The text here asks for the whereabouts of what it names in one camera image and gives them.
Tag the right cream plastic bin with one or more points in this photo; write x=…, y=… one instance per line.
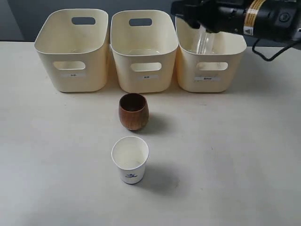
x=211, y=72

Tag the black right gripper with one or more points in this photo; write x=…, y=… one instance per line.
x=214, y=15

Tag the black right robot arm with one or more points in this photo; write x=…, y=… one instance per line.
x=274, y=20

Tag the cream plastic bin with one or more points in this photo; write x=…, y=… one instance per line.
x=73, y=45
x=211, y=72
x=144, y=45

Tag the clear plastic bottle white cap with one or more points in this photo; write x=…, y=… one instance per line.
x=203, y=42

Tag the white paper cup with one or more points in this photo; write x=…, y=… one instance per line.
x=130, y=155

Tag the middle cream plastic bin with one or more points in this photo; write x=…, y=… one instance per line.
x=144, y=45

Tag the brown wooden cup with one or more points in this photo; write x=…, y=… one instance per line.
x=133, y=111

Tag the left cream plastic bin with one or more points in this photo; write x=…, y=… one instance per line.
x=73, y=45

